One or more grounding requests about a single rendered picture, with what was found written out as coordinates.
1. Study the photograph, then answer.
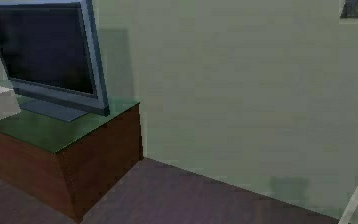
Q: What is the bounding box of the brown stand with green top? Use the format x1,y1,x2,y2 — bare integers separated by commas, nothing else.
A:
0,94,144,224

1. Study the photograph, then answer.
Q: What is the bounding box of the grey flat television set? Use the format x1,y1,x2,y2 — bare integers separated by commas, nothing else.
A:
0,0,111,123

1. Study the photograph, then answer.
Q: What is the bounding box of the beige box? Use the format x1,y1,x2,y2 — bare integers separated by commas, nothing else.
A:
0,85,22,121

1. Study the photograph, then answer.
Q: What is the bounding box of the pale slanted pole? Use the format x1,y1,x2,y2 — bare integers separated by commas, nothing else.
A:
338,159,358,224

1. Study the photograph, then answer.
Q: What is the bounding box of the framed dark picture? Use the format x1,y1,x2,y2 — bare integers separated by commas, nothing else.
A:
339,0,358,20

